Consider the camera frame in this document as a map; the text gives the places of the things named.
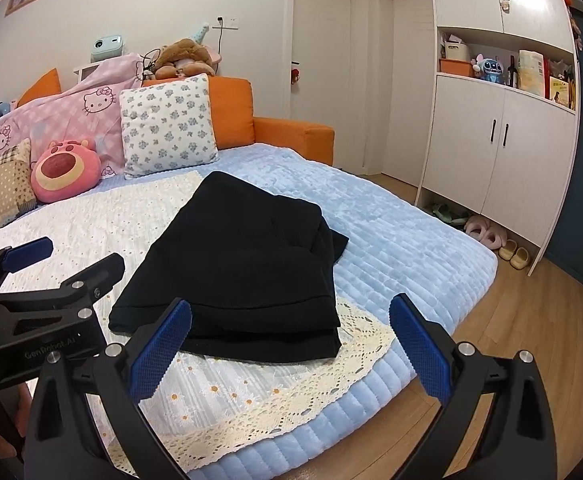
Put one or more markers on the green slipper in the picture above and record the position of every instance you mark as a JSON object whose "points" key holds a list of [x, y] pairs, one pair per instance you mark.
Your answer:
{"points": [[434, 210], [454, 216]]}

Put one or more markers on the white door with ornament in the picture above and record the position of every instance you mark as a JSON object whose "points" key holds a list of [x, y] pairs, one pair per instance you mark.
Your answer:
{"points": [[331, 60]]}

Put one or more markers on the white floral pillow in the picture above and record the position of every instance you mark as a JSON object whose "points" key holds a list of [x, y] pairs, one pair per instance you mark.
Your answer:
{"points": [[166, 125]]}

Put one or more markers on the brown teddy bear plush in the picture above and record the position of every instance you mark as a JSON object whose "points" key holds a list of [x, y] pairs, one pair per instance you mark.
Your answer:
{"points": [[181, 55]]}

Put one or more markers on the yellow printed box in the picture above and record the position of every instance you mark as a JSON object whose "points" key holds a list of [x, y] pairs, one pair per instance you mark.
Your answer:
{"points": [[560, 91]]}

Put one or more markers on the pink fluffy slipper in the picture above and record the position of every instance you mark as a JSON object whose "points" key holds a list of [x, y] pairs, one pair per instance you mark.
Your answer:
{"points": [[496, 239], [476, 227]]}

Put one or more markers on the white yellow package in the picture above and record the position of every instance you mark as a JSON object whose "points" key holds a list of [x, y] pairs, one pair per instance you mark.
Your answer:
{"points": [[530, 72]]}

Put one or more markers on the red door ornament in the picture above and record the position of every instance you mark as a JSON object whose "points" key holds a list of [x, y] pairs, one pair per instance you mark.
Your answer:
{"points": [[296, 74]]}

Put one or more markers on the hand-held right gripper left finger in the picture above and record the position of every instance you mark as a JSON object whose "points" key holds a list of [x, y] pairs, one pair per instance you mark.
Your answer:
{"points": [[161, 355]]}

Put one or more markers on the white wardrobe cabinet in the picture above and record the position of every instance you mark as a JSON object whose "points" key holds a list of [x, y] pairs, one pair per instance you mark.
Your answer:
{"points": [[471, 160]]}

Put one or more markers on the blue alien plush toy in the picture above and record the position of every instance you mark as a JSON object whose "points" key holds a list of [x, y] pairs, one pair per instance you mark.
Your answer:
{"points": [[491, 70]]}

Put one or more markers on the white storage container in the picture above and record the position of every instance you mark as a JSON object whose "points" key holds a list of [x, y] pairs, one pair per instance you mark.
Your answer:
{"points": [[456, 51]]}

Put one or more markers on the orange bed frame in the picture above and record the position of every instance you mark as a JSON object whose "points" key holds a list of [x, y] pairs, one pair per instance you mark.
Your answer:
{"points": [[291, 135]]}

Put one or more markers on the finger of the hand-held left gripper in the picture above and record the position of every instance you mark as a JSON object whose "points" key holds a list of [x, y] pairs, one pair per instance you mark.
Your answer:
{"points": [[26, 250], [96, 272]]}

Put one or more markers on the white wall socket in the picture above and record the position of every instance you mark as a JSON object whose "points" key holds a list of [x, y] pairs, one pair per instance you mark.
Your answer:
{"points": [[226, 22]]}

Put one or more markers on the blue party hat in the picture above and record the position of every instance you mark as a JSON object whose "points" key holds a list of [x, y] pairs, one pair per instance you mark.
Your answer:
{"points": [[201, 36]]}

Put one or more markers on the light green projector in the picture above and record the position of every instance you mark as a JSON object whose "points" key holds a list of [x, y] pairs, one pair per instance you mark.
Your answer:
{"points": [[106, 47]]}

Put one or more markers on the light blue quilted mattress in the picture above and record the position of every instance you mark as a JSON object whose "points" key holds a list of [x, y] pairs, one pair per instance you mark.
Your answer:
{"points": [[396, 220]]}

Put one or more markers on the pink cat print blanket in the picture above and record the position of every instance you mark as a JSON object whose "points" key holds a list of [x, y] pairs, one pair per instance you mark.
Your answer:
{"points": [[71, 105]]}

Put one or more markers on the yellow flat shoe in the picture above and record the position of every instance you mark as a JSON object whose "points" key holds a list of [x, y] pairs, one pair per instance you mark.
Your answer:
{"points": [[506, 251], [520, 259]]}

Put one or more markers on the white side shelf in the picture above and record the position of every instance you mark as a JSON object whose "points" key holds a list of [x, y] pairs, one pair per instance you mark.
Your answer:
{"points": [[84, 67]]}

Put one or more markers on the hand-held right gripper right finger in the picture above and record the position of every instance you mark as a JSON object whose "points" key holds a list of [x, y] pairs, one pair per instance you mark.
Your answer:
{"points": [[421, 345]]}

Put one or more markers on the orange cushion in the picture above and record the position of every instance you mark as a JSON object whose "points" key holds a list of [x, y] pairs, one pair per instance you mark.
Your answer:
{"points": [[44, 87]]}

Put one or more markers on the pink bear face cushion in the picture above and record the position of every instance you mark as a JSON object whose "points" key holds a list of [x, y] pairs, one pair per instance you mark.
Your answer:
{"points": [[61, 172]]}

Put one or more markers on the dark glass bottle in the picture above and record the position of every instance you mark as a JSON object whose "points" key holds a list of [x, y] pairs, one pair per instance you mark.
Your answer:
{"points": [[512, 75]]}

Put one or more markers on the plain white door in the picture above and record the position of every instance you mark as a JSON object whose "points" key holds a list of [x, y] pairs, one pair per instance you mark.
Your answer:
{"points": [[406, 85]]}

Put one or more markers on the orange storage box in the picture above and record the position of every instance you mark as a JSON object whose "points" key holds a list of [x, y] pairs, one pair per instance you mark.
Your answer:
{"points": [[454, 67]]}

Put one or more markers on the patchwork dotted pillow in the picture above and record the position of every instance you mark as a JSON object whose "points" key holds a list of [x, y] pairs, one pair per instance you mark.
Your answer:
{"points": [[1, 190]]}

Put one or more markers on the white daisy lace blanket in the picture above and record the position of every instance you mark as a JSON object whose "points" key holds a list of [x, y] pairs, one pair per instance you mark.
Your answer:
{"points": [[121, 210]]}

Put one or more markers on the black zip jacket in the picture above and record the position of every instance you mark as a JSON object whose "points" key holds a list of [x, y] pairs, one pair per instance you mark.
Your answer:
{"points": [[251, 270]]}

